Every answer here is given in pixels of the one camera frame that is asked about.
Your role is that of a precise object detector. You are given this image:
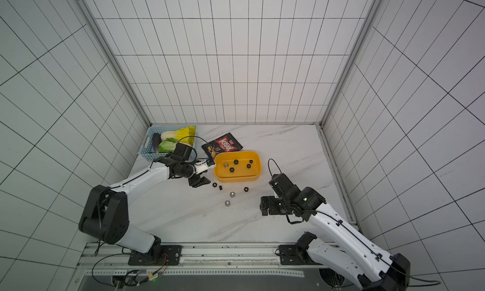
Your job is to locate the aluminium mounting rail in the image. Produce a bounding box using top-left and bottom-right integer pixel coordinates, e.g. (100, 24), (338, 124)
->
(68, 240), (368, 290)

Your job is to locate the blue plastic basket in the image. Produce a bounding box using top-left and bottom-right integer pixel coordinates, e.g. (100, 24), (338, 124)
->
(139, 126), (197, 162)

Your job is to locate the yellow toy cabbage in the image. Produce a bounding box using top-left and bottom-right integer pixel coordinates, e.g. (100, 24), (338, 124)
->
(160, 126), (196, 146)

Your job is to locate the purple toy eggplant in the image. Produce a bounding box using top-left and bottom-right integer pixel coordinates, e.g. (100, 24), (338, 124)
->
(152, 133), (162, 153)

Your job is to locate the yellow plastic storage box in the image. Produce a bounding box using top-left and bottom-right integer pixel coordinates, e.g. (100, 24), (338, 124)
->
(213, 151), (261, 183)

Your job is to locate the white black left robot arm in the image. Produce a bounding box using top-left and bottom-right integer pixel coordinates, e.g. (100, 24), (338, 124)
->
(78, 143), (215, 266)

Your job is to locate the green toy cabbage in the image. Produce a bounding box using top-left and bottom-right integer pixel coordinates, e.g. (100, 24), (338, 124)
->
(159, 138), (178, 153)

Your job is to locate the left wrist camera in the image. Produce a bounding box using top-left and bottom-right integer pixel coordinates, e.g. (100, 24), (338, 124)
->
(194, 158), (216, 174)

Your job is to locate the black red snack bag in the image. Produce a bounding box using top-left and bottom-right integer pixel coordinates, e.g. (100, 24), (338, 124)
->
(202, 133), (243, 160)

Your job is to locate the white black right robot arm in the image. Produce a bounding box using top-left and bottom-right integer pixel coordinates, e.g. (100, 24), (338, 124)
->
(260, 173), (410, 290)

